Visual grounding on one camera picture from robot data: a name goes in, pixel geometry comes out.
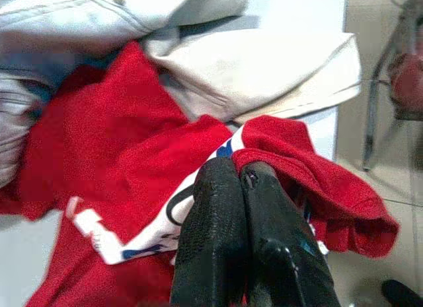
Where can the grey ribbed garment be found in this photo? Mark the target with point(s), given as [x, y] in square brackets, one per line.
[13, 122]

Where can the metal clothes rack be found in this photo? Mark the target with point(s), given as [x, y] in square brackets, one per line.
[371, 105]

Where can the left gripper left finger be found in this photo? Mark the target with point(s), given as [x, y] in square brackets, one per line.
[211, 237]

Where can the pale grey stitched garment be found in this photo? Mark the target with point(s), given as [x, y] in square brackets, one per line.
[82, 13]

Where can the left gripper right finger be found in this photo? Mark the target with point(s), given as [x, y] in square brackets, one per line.
[281, 247]

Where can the red shirt with white print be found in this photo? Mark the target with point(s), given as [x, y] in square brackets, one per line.
[115, 138]

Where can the beige folded garment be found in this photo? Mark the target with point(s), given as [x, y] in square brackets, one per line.
[264, 72]

